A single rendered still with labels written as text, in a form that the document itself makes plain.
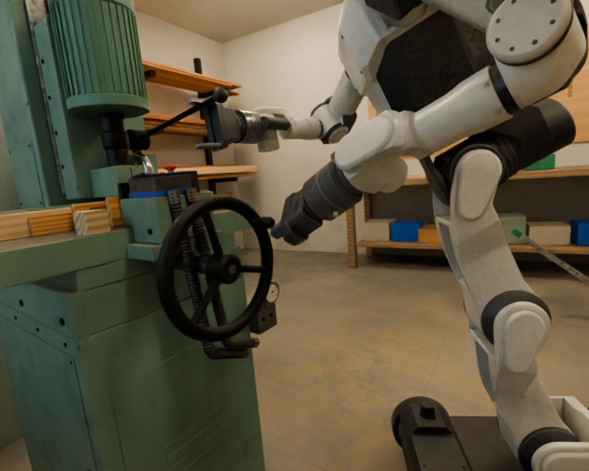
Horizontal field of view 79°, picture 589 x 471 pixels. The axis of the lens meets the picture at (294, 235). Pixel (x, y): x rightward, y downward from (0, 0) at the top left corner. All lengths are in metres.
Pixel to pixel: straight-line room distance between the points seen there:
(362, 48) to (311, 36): 3.78
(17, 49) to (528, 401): 1.47
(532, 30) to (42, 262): 0.77
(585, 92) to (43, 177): 3.74
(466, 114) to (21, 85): 1.00
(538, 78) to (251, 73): 4.52
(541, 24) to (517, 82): 0.06
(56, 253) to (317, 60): 3.96
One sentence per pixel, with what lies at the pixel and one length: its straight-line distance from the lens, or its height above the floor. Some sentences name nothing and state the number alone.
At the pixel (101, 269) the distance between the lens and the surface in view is 0.79.
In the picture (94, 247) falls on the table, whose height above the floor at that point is 0.88.
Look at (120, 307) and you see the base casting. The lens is 0.82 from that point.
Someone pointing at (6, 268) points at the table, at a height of 0.87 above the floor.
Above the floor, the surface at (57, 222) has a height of 0.92.
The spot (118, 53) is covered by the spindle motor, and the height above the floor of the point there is 1.27.
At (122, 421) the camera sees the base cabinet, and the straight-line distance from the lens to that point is 0.90.
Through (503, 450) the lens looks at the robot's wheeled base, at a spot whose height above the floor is 0.17.
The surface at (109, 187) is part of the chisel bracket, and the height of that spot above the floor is 0.99.
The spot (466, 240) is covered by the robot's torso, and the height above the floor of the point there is 0.81.
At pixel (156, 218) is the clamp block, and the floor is 0.92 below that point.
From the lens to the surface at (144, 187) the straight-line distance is 0.77.
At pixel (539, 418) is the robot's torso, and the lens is 1.10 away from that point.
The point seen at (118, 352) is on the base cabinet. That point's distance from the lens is 0.84.
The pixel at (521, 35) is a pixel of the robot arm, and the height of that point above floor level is 1.11.
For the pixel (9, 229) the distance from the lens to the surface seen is 0.91.
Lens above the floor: 0.98
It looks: 10 degrees down
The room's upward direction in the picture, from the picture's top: 5 degrees counter-clockwise
